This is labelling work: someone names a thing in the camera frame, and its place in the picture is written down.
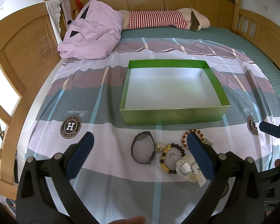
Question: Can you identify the wooden bed end board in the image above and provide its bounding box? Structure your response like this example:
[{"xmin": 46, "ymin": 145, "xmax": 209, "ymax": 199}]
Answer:
[{"xmin": 0, "ymin": 1, "xmax": 68, "ymax": 192}]

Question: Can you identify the printed plaid bed sheet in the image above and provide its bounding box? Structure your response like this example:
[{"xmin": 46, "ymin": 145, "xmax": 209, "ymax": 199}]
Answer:
[{"xmin": 26, "ymin": 37, "xmax": 280, "ymax": 224}]

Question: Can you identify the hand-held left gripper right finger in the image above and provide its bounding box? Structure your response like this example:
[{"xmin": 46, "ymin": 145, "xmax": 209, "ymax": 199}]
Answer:
[{"xmin": 186, "ymin": 133, "xmax": 266, "ymax": 224}]

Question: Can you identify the black wrist watch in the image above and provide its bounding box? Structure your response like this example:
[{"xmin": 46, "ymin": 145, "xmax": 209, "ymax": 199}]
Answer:
[{"xmin": 131, "ymin": 131, "xmax": 157, "ymax": 164}]

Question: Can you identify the grey purple hanging garment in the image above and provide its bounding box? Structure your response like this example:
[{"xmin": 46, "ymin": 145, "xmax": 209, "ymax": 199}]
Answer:
[{"xmin": 58, "ymin": 0, "xmax": 73, "ymax": 26}]

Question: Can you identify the person's left hand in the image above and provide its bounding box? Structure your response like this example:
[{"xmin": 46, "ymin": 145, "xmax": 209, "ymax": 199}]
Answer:
[{"xmin": 108, "ymin": 216, "xmax": 146, "ymax": 224}]

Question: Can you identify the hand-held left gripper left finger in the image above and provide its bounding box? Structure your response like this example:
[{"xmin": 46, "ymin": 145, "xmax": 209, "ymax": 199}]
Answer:
[{"xmin": 15, "ymin": 132, "xmax": 101, "ymax": 224}]

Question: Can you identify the purple quilt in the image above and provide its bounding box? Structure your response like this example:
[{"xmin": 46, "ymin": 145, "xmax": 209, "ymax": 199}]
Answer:
[{"xmin": 57, "ymin": 0, "xmax": 124, "ymax": 60}]

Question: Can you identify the amber bead bracelet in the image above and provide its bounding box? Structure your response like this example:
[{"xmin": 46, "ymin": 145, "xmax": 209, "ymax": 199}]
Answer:
[{"xmin": 181, "ymin": 129, "xmax": 204, "ymax": 150}]

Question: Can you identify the green cardboard box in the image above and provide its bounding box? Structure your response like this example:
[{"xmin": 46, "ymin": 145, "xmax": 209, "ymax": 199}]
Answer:
[{"xmin": 119, "ymin": 59, "xmax": 231, "ymax": 126}]

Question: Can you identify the wooden bed side rail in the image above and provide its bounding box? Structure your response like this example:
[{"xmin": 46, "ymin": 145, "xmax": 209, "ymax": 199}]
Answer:
[{"xmin": 231, "ymin": 8, "xmax": 280, "ymax": 61}]

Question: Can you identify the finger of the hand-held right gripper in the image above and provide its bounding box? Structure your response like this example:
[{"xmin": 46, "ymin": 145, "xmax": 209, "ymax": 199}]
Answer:
[{"xmin": 259, "ymin": 121, "xmax": 280, "ymax": 143}]

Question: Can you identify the white grey hanging cloth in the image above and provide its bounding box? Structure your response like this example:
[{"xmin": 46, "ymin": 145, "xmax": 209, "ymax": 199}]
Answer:
[{"xmin": 45, "ymin": 0, "xmax": 62, "ymax": 45}]

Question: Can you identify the white wrist watch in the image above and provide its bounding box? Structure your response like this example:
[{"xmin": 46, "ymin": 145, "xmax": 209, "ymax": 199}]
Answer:
[{"xmin": 176, "ymin": 154, "xmax": 207, "ymax": 187}]

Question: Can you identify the striped plush toy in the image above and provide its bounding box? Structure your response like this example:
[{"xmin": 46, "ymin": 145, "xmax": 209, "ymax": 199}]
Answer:
[{"xmin": 118, "ymin": 7, "xmax": 210, "ymax": 32}]

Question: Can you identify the black and gold bead bracelet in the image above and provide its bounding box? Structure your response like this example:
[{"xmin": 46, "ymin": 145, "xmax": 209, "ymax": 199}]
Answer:
[{"xmin": 160, "ymin": 143, "xmax": 186, "ymax": 175}]

